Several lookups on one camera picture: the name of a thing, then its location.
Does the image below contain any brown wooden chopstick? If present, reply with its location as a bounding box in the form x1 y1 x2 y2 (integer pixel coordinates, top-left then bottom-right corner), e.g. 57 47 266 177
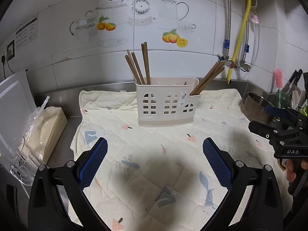
195 66 224 95
190 61 224 96
126 49 146 85
125 55 141 85
141 42 151 85
131 52 146 85
189 61 220 96
144 42 151 85

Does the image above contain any person's right hand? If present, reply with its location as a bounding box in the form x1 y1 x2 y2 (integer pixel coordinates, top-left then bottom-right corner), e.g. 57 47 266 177
278 159 300 182

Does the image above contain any lime green plastic basket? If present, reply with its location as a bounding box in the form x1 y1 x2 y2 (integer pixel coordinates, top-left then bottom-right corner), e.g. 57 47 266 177
298 105 307 116

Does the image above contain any green glass jar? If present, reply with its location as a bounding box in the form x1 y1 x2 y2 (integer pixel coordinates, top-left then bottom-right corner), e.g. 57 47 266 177
274 89 291 109

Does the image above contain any stainless steel pot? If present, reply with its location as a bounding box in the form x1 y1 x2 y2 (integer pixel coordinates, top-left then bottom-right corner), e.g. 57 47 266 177
244 92 273 124

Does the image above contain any clear glass mug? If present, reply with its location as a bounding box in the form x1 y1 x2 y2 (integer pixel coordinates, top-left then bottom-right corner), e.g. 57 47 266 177
9 136 40 186

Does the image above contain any pink bottle brush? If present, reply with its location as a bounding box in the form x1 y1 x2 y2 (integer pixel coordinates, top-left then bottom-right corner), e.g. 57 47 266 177
274 69 282 89

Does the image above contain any chrome angle valve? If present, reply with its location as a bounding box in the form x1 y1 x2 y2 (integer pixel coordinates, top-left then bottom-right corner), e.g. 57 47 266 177
239 61 251 73

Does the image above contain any cream quilted patterned mat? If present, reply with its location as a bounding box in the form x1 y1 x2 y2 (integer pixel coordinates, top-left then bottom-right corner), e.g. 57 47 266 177
70 89 292 230

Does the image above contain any white cutting board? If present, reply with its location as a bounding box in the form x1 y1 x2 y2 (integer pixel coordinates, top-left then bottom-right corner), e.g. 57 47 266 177
0 70 37 168

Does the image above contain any beige plastic utensil holder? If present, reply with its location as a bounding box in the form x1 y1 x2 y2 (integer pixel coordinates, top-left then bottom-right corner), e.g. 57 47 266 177
136 77 200 127

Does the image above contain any white instruction sticker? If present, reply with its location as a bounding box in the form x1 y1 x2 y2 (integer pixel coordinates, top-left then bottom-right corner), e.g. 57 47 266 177
15 16 38 50

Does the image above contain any black handled kitchen knife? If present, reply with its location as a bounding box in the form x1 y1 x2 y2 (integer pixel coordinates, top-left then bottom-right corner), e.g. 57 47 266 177
282 69 303 94

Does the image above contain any red handled water valve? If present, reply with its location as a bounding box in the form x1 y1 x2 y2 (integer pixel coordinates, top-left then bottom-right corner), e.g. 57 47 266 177
217 54 235 69

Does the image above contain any braided metal hose right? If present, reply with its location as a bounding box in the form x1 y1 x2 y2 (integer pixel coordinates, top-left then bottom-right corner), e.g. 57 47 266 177
242 0 252 62

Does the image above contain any braided metal hose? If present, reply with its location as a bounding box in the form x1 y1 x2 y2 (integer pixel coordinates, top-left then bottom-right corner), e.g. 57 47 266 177
222 0 232 59
242 0 252 62

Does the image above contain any braided metal hose left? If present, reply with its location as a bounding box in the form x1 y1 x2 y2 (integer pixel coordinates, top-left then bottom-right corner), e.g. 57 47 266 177
222 0 232 59

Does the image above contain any yellow gas hose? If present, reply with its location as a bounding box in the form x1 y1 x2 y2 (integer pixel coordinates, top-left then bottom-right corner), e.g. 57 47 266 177
226 0 252 84

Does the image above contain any black wall power socket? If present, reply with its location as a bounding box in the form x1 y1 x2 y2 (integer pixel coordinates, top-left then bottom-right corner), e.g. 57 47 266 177
6 40 15 60

